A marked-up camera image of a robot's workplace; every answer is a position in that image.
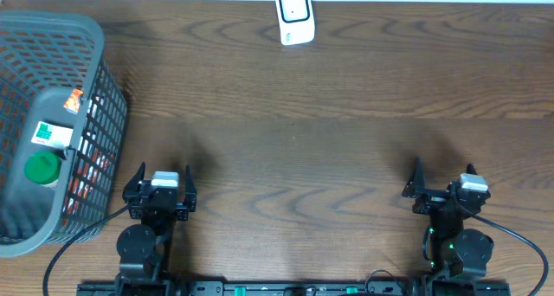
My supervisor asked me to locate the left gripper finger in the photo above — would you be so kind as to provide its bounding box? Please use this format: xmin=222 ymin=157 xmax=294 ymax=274
xmin=125 ymin=162 xmax=145 ymax=191
xmin=184 ymin=164 xmax=197 ymax=199

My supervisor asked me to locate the green lid jar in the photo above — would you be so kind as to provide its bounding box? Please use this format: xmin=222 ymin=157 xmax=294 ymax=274
xmin=24 ymin=151 xmax=62 ymax=189

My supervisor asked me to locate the small orange box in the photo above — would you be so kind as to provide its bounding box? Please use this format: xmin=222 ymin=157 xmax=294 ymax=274
xmin=63 ymin=88 xmax=83 ymax=114

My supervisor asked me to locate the white green Panadol box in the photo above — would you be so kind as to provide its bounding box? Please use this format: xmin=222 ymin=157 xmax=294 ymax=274
xmin=31 ymin=121 xmax=73 ymax=150

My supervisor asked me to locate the long orange sachet pack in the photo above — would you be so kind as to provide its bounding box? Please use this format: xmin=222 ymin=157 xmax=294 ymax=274
xmin=62 ymin=96 xmax=114 ymax=222

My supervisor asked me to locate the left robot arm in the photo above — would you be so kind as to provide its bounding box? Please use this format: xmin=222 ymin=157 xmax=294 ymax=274
xmin=114 ymin=164 xmax=197 ymax=296

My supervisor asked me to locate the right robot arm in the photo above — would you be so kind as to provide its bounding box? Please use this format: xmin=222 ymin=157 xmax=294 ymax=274
xmin=402 ymin=158 xmax=494 ymax=295

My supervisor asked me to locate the white barcode scanner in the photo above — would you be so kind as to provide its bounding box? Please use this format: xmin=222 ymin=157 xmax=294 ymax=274
xmin=275 ymin=0 xmax=316 ymax=46

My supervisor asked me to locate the grey plastic basket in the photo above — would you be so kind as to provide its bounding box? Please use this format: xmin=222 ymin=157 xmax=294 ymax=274
xmin=1 ymin=10 xmax=127 ymax=258

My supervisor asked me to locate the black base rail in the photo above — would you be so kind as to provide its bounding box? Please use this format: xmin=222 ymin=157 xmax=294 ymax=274
xmin=76 ymin=280 xmax=512 ymax=296

